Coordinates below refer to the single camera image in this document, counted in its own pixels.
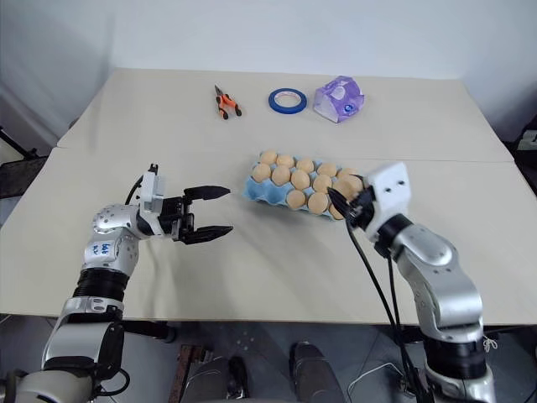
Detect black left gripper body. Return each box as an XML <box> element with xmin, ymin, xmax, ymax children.
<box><xmin>158</xmin><ymin>194</ymin><xmax>196</xmax><ymax>243</ymax></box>

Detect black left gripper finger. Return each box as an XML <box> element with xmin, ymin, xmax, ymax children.
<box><xmin>184</xmin><ymin>184</ymin><xmax>232</xmax><ymax>202</ymax></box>
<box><xmin>180</xmin><ymin>225</ymin><xmax>235</xmax><ymax>246</ymax></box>

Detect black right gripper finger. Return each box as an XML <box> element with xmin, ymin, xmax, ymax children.
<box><xmin>327</xmin><ymin>188</ymin><xmax>352</xmax><ymax>219</ymax></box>

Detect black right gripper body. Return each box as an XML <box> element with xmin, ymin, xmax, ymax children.
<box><xmin>345</xmin><ymin>186</ymin><xmax>378</xmax><ymax>231</ymax></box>

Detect blue egg carton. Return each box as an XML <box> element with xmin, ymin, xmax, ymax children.
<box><xmin>242</xmin><ymin>152</ymin><xmax>367</xmax><ymax>222</ymax></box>

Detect orange black pliers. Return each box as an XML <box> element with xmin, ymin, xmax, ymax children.
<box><xmin>213</xmin><ymin>84</ymin><xmax>243</xmax><ymax>121</ymax></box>

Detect purple tissue pack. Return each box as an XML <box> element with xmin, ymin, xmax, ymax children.
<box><xmin>312</xmin><ymin>75</ymin><xmax>366</xmax><ymax>126</ymax></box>

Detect blue tape roll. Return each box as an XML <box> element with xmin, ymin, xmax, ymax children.
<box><xmin>268</xmin><ymin>87</ymin><xmax>309</xmax><ymax>115</ymax></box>

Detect dark rounded shape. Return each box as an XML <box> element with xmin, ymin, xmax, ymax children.
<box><xmin>183</xmin><ymin>355</ymin><xmax>249</xmax><ymax>403</ymax></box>
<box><xmin>289</xmin><ymin>341</ymin><xmax>337</xmax><ymax>403</ymax></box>

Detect black stand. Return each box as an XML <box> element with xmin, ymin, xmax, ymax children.
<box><xmin>0</xmin><ymin>124</ymin><xmax>50</xmax><ymax>201</ymax></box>

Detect black equipment with label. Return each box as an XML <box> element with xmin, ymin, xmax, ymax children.
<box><xmin>512</xmin><ymin>123</ymin><xmax>537</xmax><ymax>170</ymax></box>

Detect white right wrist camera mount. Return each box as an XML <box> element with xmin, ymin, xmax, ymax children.
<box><xmin>362</xmin><ymin>162</ymin><xmax>410</xmax><ymax>243</ymax></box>

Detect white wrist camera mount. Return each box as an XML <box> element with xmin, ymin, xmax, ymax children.
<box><xmin>362</xmin><ymin>162</ymin><xmax>410</xmax><ymax>243</ymax></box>
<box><xmin>137</xmin><ymin>163</ymin><xmax>169</xmax><ymax>216</ymax></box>

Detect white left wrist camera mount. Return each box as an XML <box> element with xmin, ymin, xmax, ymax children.
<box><xmin>137</xmin><ymin>163</ymin><xmax>169</xmax><ymax>216</ymax></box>

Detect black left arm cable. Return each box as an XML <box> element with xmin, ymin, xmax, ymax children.
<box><xmin>124</xmin><ymin>175</ymin><xmax>146</xmax><ymax>207</ymax></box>

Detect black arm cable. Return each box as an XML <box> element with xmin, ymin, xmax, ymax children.
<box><xmin>344</xmin><ymin>220</ymin><xmax>425</xmax><ymax>403</ymax></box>
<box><xmin>386</xmin><ymin>254</ymin><xmax>403</xmax><ymax>332</ymax></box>
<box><xmin>124</xmin><ymin>175</ymin><xmax>146</xmax><ymax>207</ymax></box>

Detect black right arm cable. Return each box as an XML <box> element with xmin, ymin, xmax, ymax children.
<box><xmin>344</xmin><ymin>220</ymin><xmax>425</xmax><ymax>403</ymax></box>
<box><xmin>386</xmin><ymin>254</ymin><xmax>403</xmax><ymax>332</ymax></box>

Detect black table frame tube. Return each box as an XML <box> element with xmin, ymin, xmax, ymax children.
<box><xmin>120</xmin><ymin>320</ymin><xmax>178</xmax><ymax>344</ymax></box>

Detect rusty metal bracket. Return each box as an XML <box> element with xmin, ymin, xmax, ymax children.
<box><xmin>177</xmin><ymin>343</ymin><xmax>203</xmax><ymax>403</ymax></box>

